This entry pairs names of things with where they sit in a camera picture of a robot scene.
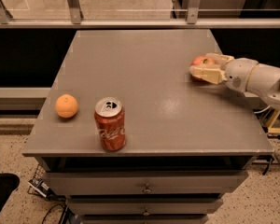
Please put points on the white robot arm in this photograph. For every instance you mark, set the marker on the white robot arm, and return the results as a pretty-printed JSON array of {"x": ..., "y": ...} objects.
[{"x": 264, "y": 81}]

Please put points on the wire basket with cables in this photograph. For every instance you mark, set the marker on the wire basket with cables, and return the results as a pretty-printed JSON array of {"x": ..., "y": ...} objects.
[{"x": 39, "y": 188}]

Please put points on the orange fruit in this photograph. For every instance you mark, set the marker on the orange fruit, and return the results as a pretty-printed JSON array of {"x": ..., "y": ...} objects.
[{"x": 66, "y": 106}]

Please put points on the metal railing with glass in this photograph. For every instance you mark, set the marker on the metal railing with glass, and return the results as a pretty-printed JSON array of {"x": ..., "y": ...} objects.
[{"x": 140, "y": 13}]

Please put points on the red cola can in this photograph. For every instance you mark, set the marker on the red cola can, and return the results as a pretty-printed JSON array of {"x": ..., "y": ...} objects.
[{"x": 109, "y": 115}]

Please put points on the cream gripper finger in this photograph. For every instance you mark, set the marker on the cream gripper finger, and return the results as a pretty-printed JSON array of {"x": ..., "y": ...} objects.
[
  {"x": 214, "y": 76},
  {"x": 220, "y": 59}
]

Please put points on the yellow frame stand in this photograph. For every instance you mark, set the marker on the yellow frame stand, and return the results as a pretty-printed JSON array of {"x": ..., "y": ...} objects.
[{"x": 270, "y": 122}]

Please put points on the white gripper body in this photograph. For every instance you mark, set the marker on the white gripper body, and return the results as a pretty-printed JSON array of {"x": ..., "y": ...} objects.
[{"x": 239, "y": 73}]

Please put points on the grey drawer cabinet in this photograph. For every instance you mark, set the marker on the grey drawer cabinet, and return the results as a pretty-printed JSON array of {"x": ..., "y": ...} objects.
[{"x": 187, "y": 143}]

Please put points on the red apple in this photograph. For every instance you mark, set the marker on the red apple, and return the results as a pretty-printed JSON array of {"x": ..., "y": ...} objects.
[{"x": 203, "y": 62}]

